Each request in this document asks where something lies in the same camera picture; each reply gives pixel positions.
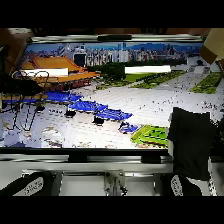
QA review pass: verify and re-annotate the black T-shirt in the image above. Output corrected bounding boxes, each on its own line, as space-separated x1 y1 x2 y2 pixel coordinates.
167 107 218 182

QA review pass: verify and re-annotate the cardboard box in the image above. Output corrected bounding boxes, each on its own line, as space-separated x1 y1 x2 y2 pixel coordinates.
199 28 224 65

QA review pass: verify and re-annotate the silver frame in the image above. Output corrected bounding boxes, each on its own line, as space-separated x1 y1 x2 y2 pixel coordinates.
0 33 224 197

